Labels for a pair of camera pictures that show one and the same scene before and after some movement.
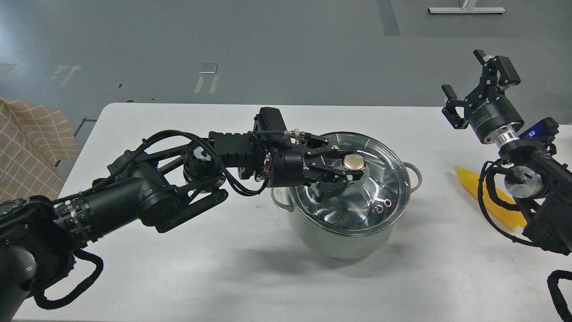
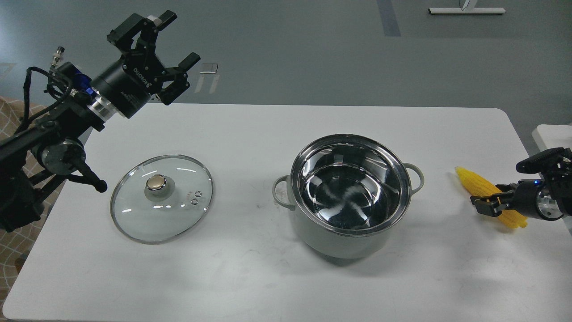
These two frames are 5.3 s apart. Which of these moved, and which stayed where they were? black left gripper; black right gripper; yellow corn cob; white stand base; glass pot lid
Moved: black left gripper; black right gripper; glass pot lid
Stayed: yellow corn cob; white stand base
